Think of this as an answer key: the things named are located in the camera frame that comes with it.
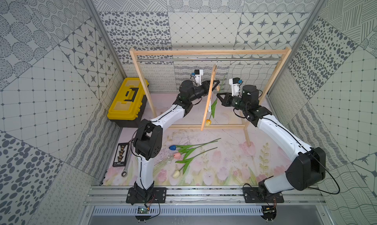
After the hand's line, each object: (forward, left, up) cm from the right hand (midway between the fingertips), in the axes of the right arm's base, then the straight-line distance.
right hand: (217, 96), depth 79 cm
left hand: (+4, -1, +8) cm, 9 cm away
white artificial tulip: (-26, +17, -30) cm, 43 cm away
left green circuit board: (-49, +38, -31) cm, 69 cm away
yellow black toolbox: (0, +54, -11) cm, 55 cm away
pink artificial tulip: (-22, +22, -28) cm, 42 cm away
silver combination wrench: (-32, +52, -29) cm, 68 cm away
